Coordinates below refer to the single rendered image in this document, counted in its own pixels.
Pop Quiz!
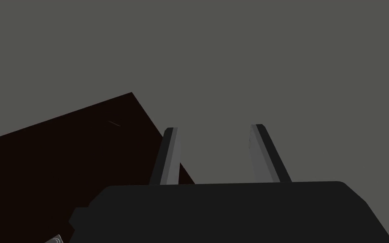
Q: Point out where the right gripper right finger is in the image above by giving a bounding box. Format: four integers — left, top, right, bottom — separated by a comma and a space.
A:
249, 124, 293, 183

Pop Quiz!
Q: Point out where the dark brown table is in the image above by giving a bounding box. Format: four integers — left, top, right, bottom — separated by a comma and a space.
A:
0, 91, 196, 243

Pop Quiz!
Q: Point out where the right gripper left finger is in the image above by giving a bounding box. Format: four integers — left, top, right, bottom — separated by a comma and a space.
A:
149, 127, 181, 186

